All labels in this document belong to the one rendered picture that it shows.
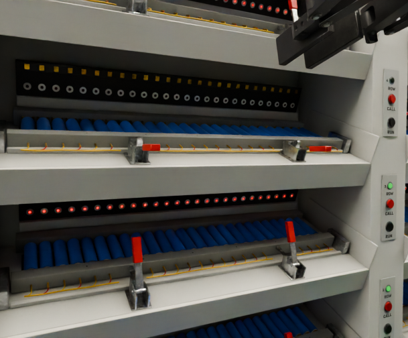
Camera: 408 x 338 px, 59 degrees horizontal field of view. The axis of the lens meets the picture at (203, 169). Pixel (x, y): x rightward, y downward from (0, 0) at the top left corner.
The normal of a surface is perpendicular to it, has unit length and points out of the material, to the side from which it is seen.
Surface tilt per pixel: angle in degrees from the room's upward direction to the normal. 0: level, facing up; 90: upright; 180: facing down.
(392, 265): 90
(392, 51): 90
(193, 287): 21
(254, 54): 111
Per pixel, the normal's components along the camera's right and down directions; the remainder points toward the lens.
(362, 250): -0.90, 0.02
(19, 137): 0.40, 0.39
